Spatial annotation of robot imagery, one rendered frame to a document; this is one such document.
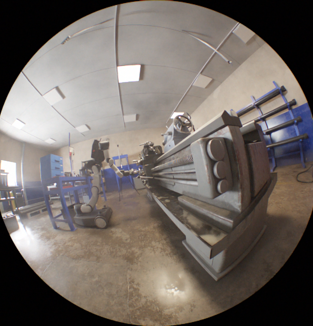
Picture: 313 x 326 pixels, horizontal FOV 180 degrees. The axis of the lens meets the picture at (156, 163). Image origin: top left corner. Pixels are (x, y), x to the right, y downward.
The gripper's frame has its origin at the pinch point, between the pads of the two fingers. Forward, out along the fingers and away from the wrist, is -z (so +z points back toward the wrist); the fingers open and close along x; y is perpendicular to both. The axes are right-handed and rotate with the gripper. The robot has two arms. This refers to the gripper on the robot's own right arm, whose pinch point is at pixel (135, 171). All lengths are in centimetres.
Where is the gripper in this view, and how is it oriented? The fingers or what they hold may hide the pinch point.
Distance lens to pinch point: 157.2
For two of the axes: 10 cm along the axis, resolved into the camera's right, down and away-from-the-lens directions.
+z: -9.6, 1.8, -2.2
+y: -0.5, 6.5, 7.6
